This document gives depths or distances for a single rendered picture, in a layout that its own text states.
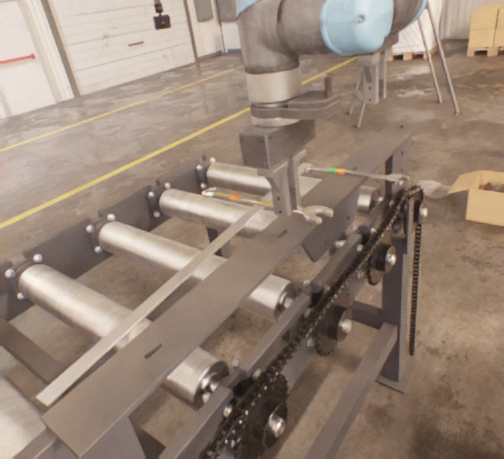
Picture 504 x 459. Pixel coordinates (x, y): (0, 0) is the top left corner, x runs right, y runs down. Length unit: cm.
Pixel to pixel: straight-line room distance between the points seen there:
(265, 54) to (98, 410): 48
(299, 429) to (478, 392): 76
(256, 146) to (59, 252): 115
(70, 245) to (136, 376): 107
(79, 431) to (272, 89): 48
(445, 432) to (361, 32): 167
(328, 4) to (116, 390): 52
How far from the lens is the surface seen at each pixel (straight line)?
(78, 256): 164
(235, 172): 178
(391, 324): 178
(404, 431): 190
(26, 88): 1028
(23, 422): 100
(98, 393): 60
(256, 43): 55
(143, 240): 140
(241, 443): 84
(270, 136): 54
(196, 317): 64
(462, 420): 198
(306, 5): 50
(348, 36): 47
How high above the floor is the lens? 158
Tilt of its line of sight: 28 degrees down
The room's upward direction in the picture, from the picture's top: 9 degrees counter-clockwise
